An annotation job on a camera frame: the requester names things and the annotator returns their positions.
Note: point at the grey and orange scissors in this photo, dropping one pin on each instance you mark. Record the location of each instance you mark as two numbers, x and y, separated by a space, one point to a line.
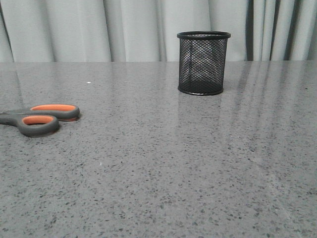
40 119

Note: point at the black mesh pen bucket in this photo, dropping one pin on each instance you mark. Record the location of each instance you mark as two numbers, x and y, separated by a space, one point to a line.
202 60

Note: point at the grey pleated curtain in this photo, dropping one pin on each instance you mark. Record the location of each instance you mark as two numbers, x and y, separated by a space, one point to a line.
145 30

